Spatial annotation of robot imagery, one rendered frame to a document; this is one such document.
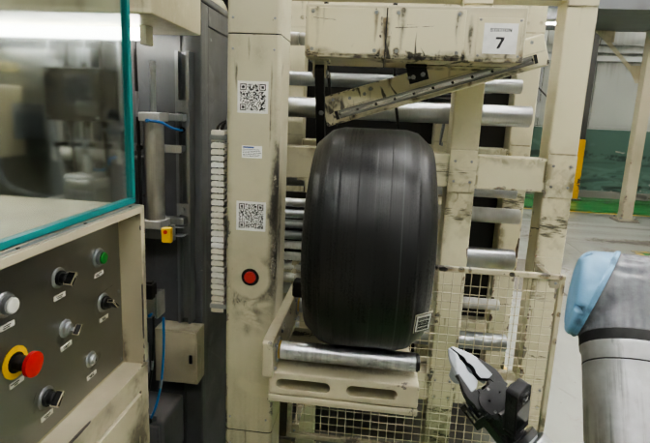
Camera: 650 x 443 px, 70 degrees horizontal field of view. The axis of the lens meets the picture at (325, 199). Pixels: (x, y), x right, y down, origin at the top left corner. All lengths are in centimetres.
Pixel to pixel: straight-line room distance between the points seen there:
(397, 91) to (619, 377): 108
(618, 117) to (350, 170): 1048
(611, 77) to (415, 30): 999
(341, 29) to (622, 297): 101
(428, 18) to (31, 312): 115
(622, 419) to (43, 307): 85
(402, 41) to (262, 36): 42
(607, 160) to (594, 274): 1059
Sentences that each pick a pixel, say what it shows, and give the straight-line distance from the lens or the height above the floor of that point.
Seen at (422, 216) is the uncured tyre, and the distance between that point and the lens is 98.
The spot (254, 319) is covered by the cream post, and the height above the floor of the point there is 95.
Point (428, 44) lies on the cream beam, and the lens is 139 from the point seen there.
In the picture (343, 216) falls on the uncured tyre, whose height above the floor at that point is 127.
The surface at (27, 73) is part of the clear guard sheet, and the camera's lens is 84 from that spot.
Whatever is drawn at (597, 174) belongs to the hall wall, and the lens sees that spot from 1121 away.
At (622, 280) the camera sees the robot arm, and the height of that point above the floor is 129.
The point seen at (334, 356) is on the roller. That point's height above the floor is 91.
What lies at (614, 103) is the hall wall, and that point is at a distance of 1131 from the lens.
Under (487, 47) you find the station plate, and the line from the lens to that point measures 142.
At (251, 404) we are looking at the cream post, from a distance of 139.
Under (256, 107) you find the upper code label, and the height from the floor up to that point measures 149.
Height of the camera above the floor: 148
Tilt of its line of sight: 10 degrees down
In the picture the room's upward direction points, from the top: 3 degrees clockwise
